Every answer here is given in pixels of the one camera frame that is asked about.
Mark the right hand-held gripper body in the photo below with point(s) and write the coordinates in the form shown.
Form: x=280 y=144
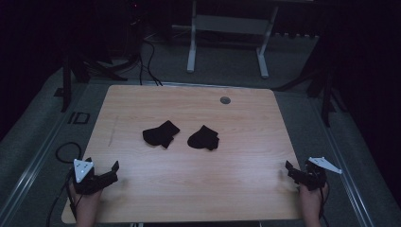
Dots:
x=315 y=176

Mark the person's left hand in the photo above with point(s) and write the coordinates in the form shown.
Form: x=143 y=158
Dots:
x=88 y=200

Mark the white metal desk frame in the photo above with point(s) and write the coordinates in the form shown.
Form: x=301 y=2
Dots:
x=230 y=24

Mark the person's right hand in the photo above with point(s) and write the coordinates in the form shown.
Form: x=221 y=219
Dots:
x=312 y=198

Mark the black metal stand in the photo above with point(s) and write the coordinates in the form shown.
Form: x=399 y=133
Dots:
x=66 y=85
x=326 y=94

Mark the grey metal floor rail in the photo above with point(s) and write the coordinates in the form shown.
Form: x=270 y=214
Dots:
x=31 y=170
x=343 y=170

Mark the grey round table grommet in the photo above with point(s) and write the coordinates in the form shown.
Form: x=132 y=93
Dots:
x=225 y=100

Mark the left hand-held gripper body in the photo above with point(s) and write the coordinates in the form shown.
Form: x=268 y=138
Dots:
x=82 y=171

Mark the black sock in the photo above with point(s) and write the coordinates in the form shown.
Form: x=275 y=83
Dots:
x=161 y=134
x=203 y=138

